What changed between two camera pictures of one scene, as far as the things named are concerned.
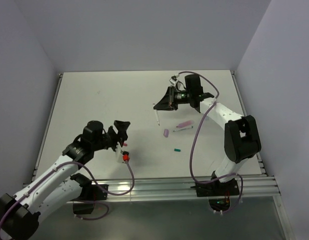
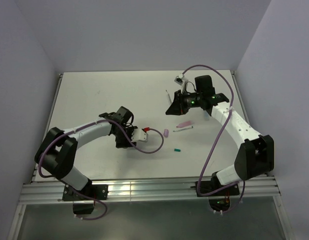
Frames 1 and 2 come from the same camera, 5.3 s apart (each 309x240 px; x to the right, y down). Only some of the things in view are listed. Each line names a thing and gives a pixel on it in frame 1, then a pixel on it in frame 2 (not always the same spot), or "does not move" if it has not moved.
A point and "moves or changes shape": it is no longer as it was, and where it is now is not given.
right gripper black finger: [167, 102] to [176, 108]
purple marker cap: [166, 132] does not move
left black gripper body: [110, 139] to [121, 140]
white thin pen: [157, 117] moves or changes shape
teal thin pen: [191, 127] does not move
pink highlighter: [186, 123] does not move
